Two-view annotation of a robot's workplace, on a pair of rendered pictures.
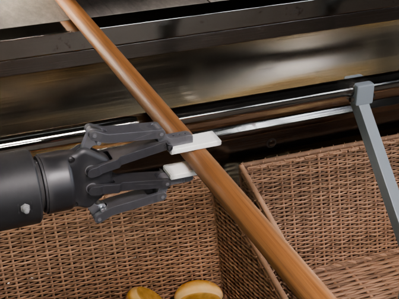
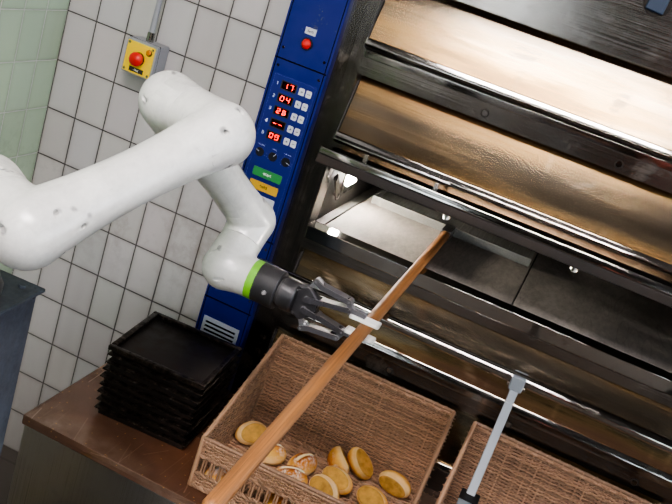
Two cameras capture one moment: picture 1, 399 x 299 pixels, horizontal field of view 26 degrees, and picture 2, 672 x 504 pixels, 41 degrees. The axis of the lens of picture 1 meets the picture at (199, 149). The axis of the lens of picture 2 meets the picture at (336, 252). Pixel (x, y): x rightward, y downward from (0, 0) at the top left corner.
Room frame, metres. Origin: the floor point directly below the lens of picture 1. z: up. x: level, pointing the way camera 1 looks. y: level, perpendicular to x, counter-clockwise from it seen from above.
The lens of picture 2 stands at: (-0.61, -0.95, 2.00)
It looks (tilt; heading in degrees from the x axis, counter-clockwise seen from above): 19 degrees down; 35
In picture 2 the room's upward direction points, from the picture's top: 19 degrees clockwise
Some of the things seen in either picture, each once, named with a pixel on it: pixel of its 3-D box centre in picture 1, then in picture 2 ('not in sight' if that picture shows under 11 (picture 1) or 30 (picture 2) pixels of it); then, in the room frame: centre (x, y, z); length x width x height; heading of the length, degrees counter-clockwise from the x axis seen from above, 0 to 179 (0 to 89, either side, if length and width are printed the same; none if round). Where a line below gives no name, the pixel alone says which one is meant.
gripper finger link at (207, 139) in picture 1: (192, 142); (365, 320); (0.98, 0.01, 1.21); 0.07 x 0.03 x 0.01; 112
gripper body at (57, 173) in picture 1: (74, 177); (299, 299); (0.92, 0.15, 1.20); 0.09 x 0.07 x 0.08; 112
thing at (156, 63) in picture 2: not in sight; (145, 58); (1.11, 1.07, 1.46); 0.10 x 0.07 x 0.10; 111
